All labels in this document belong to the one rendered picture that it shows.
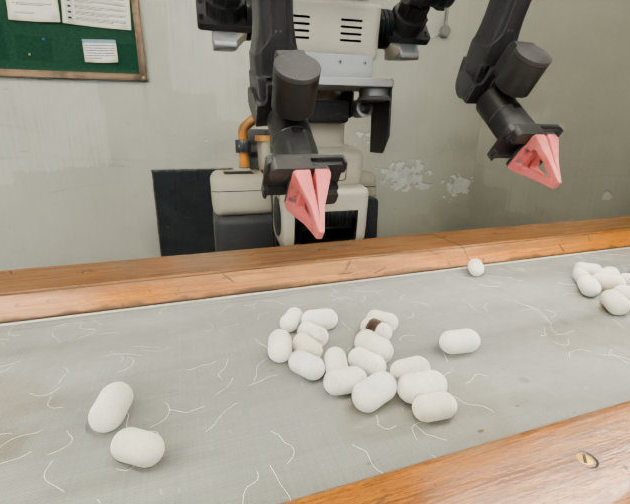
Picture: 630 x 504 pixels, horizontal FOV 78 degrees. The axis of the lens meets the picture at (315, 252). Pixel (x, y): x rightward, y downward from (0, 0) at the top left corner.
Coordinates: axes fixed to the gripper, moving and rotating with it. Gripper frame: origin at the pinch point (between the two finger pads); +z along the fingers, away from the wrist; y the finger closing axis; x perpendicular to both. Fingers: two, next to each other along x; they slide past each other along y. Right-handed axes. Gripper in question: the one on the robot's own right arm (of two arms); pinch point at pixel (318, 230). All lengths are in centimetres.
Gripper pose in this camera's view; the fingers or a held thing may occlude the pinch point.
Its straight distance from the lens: 45.3
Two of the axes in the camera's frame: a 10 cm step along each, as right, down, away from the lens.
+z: 2.3, 8.3, -5.1
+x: -2.1, 5.5, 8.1
